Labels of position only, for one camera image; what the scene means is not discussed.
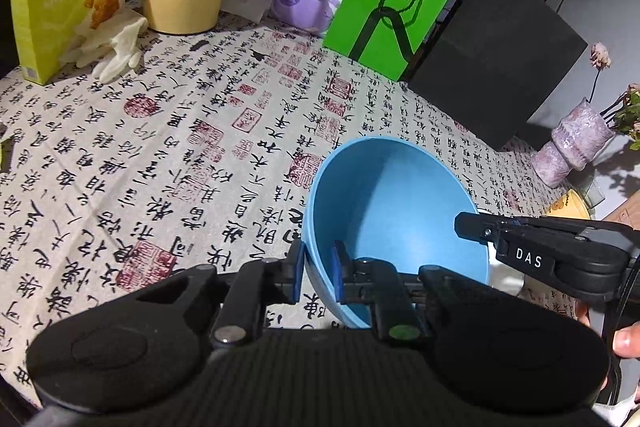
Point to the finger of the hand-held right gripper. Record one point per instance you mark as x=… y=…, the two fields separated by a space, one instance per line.
x=475 y=229

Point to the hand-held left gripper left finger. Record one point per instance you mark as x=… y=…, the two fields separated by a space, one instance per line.
x=298 y=269

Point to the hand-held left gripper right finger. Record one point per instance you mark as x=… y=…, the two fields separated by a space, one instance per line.
x=340 y=272

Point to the white bowl with black rim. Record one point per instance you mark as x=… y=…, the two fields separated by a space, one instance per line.
x=506 y=276

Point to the blue bowl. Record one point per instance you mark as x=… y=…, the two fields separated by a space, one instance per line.
x=395 y=207

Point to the person's right hand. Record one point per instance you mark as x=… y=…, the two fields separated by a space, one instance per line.
x=629 y=341

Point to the yellow mug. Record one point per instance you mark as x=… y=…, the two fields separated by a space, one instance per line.
x=567 y=207

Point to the purple ceramic vase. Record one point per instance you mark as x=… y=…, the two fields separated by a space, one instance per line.
x=575 y=142

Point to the dried pink flowers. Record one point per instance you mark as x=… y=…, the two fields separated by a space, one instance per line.
x=627 y=107

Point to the calligraphy printed tablecloth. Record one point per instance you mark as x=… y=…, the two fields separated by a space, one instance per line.
x=175 y=147

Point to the black paper bag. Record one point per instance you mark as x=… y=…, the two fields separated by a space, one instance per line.
x=500 y=57

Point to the white glove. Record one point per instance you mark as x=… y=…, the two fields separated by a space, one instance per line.
x=117 y=47

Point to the small green wrapper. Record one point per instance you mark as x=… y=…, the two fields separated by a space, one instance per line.
x=4 y=154

